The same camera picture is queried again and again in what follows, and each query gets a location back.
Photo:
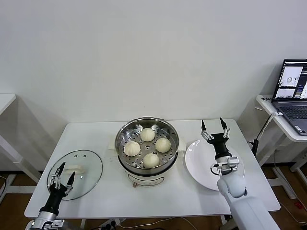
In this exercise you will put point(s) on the white empty side table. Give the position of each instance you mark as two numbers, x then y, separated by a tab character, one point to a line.
7	100

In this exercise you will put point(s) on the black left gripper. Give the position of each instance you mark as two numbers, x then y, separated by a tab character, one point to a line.
55	197

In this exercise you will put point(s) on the white power strip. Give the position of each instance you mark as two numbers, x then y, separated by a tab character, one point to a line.
109	225

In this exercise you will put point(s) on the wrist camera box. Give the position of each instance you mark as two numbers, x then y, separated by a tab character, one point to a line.
232	162
57	223

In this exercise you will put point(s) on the small red floor object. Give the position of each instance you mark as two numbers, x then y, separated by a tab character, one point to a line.
298	205

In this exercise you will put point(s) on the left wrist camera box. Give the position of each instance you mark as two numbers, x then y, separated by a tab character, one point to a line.
57	223

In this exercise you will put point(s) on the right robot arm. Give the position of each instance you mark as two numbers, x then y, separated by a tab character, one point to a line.
242	206

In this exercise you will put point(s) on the white laptop side table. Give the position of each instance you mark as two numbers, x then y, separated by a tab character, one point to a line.
268	105

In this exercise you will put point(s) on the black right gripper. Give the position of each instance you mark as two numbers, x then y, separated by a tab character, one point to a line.
219	143

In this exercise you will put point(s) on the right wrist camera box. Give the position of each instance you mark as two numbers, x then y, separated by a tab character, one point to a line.
232	162

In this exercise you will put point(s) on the grey open laptop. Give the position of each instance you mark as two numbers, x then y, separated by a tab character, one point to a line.
291	79

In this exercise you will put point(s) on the white electric cooker base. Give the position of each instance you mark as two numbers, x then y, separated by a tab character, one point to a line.
144	178

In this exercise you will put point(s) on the white steamed baozi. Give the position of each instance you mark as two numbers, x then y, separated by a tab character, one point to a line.
132	148
151	160
163	145
147	134

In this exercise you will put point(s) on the white round plate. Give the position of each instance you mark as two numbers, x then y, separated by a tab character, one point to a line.
196	163

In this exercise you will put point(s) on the stainless steel steamer basket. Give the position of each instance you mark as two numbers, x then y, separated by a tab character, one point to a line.
172	139

